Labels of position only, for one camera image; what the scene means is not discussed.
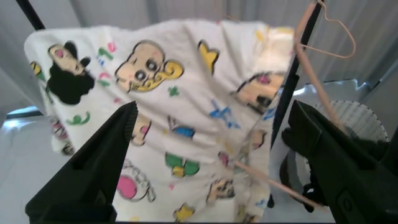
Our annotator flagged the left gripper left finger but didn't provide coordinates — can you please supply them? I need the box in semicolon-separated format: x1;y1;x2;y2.
24;100;139;223

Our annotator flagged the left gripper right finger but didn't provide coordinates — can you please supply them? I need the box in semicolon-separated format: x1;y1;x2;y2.
285;99;398;224

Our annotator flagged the black garment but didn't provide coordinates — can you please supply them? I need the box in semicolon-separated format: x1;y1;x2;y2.
279;135;398;214

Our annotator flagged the black clothes rack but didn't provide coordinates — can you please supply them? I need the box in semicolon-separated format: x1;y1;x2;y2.
15;0;325;209

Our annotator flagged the cream printed garment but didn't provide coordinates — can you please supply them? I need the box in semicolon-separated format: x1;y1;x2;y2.
24;19;296;223

